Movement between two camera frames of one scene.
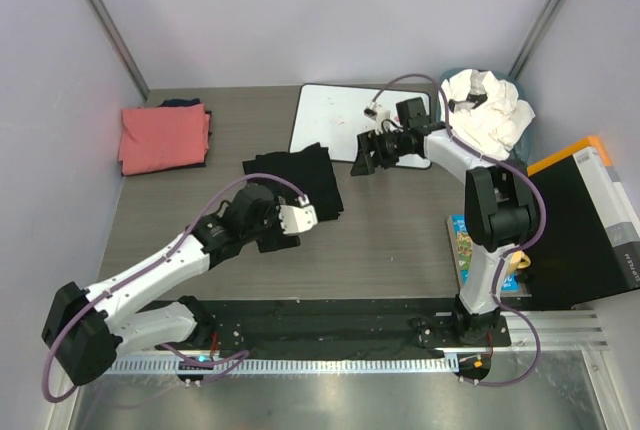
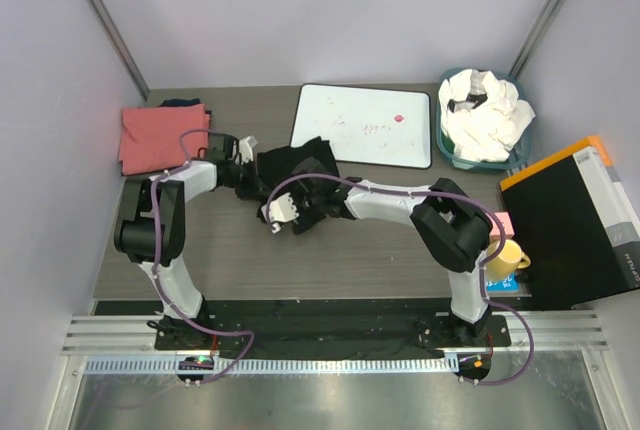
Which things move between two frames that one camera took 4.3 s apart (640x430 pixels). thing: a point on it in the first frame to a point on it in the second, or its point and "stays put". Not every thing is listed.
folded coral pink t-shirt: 162,138 stays put
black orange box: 590,249 stays put
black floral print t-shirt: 309,168 stays put
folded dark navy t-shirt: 178,102 stays put
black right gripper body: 373,145 to 304,208
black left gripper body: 279,241 to 252,183
